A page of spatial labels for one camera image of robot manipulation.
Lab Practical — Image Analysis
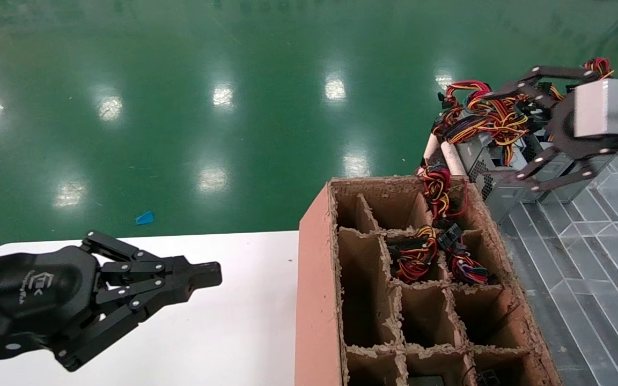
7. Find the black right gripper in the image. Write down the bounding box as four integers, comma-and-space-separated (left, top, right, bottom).
473, 65, 618, 192

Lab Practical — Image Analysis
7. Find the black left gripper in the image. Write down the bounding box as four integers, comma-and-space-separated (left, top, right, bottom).
0, 231, 223, 372

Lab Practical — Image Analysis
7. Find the pinkish white tube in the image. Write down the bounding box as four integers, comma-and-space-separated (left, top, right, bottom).
441, 141, 467, 176
421, 133, 442, 168

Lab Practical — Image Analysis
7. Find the brown cardboard box with dividers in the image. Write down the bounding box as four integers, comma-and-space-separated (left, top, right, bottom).
295, 175, 562, 386

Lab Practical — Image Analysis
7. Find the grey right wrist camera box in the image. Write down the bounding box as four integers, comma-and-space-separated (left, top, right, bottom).
575, 79, 618, 138

